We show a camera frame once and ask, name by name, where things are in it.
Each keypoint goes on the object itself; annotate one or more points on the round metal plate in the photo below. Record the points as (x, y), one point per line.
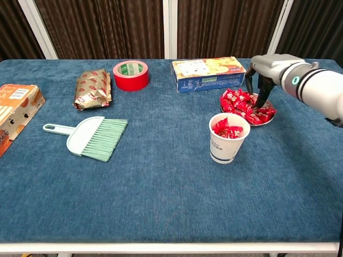
(264, 123)

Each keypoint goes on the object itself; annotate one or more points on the blue felt tablecloth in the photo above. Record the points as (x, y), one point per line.
(160, 187)

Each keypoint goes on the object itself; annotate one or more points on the white table frame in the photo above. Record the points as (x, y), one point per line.
(171, 247)

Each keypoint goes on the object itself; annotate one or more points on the red tape roll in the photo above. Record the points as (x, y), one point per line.
(131, 83)

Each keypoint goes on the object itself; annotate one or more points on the brown curtain panel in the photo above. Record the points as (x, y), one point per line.
(101, 26)
(316, 26)
(227, 26)
(13, 26)

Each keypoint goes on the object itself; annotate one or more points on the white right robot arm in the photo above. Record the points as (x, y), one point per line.
(316, 88)

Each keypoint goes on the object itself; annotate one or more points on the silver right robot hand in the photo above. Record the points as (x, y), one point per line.
(268, 67)

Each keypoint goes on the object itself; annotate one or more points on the white green hand brush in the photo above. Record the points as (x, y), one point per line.
(85, 134)

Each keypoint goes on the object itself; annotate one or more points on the white paper cup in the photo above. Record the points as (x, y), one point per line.
(227, 150)

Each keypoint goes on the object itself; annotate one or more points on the brown patterned snack bag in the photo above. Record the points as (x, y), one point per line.
(92, 89)

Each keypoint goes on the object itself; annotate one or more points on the blue yellow cracker box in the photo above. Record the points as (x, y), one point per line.
(209, 77)

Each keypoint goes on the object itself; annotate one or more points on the orange cardboard box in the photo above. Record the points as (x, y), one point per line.
(16, 112)

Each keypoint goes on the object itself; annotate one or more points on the white partition post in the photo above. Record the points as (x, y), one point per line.
(280, 26)
(170, 26)
(37, 29)

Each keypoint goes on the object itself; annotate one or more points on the plate of red candies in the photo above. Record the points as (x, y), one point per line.
(238, 103)

